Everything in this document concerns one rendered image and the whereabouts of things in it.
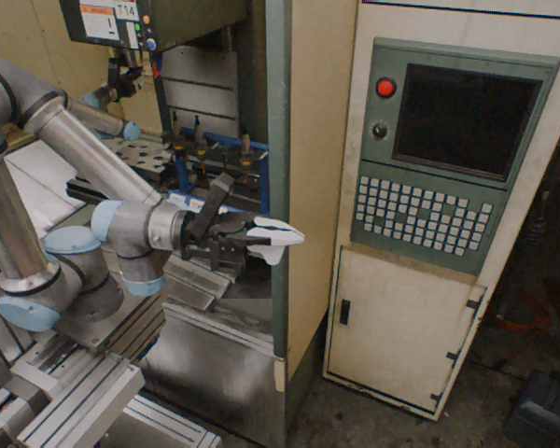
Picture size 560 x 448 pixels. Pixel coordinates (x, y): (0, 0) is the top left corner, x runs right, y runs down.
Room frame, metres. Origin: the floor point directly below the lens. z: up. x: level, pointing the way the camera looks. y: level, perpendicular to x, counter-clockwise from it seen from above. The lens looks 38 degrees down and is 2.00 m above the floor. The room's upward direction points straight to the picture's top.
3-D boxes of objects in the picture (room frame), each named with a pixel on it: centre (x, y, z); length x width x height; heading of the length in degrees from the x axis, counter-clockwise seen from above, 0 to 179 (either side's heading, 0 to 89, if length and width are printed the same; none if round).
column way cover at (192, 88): (2.32, 0.46, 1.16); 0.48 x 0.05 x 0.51; 65
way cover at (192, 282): (1.47, 0.64, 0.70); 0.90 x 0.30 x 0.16; 65
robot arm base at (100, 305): (0.78, 0.50, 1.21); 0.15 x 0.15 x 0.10
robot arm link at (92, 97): (1.65, 0.75, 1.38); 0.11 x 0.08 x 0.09; 159
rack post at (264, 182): (1.57, 0.08, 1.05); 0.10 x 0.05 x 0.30; 155
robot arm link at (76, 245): (0.78, 0.50, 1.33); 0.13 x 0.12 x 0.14; 169
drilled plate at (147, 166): (1.94, 0.67, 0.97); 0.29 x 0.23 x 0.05; 65
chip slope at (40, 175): (2.20, 1.25, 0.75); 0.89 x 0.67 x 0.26; 155
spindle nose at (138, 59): (1.92, 0.65, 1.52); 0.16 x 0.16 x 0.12
